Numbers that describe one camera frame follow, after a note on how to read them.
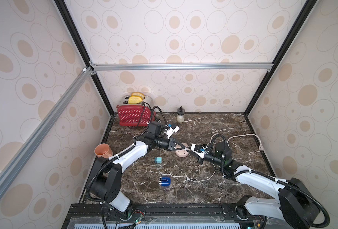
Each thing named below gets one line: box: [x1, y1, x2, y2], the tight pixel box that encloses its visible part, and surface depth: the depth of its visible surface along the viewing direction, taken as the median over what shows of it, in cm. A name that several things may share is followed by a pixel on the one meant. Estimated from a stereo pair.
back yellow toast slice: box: [130, 91, 145, 100], surface depth 108 cm
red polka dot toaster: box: [116, 103, 157, 127], surface depth 105 cm
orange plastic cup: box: [94, 143, 114, 159], surface depth 91 cm
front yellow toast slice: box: [127, 95, 143, 105], surface depth 104 cm
